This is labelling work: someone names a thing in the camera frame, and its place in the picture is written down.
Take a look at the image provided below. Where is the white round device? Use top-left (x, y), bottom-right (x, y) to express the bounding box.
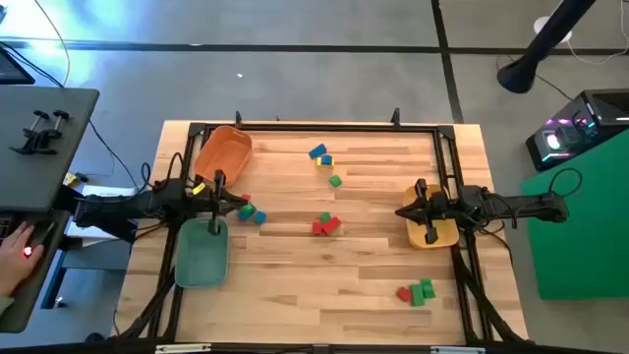
top-left (533, 15), bottom-right (574, 45)

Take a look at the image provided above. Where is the black computer mouse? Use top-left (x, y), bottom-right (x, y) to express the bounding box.
top-left (19, 221), bottom-right (56, 262)

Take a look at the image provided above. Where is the yellow plastic bin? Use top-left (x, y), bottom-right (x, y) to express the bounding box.
top-left (402, 183), bottom-right (461, 251)

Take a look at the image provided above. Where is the dark desk leg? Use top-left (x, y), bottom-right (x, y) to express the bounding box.
top-left (41, 250), bottom-right (68, 311)

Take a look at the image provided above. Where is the white cable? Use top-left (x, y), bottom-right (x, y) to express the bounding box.
top-left (564, 36), bottom-right (629, 66)
top-left (32, 0), bottom-right (71, 89)

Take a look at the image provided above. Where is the orange plastic bin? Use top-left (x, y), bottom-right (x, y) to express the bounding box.
top-left (193, 124), bottom-right (254, 189)

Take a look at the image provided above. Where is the black pole stand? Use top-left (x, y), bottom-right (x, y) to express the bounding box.
top-left (496, 0), bottom-right (599, 94)

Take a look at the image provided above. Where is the long red block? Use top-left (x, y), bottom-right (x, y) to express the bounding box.
top-left (321, 215), bottom-right (342, 237)

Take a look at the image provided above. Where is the black aluminium table frame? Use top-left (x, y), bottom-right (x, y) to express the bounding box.
top-left (115, 108), bottom-right (530, 354)

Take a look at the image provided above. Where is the black monitor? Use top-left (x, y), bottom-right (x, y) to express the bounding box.
top-left (0, 46), bottom-right (36, 86)

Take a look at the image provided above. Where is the dark keyboard shelf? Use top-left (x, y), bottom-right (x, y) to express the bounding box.
top-left (0, 209), bottom-right (71, 334)

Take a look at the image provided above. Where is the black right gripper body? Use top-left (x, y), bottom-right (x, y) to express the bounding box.
top-left (415, 177), bottom-right (461, 246)

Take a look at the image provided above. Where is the dark grey desk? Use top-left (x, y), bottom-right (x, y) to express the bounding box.
top-left (0, 86), bottom-right (100, 213)

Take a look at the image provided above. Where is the silver metal bracket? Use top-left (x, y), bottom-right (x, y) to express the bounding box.
top-left (155, 342), bottom-right (212, 354)
top-left (430, 345), bottom-right (486, 354)

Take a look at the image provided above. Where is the black cable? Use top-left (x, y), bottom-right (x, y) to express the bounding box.
top-left (0, 41), bottom-right (143, 193)

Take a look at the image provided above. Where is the person's hand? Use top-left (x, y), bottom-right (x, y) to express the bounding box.
top-left (0, 220), bottom-right (45, 298)

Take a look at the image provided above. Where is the teal plastic bin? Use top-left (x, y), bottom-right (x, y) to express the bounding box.
top-left (174, 216), bottom-right (231, 290)

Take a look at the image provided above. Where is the green floor mat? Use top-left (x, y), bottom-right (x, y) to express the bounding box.
top-left (519, 128), bottom-right (629, 301)

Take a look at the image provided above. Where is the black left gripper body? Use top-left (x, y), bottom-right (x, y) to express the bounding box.
top-left (186, 169), bottom-right (235, 237)

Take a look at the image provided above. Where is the black screw clamp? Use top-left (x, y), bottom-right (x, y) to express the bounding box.
top-left (29, 108), bottom-right (71, 156)
top-left (9, 110), bottom-right (50, 155)

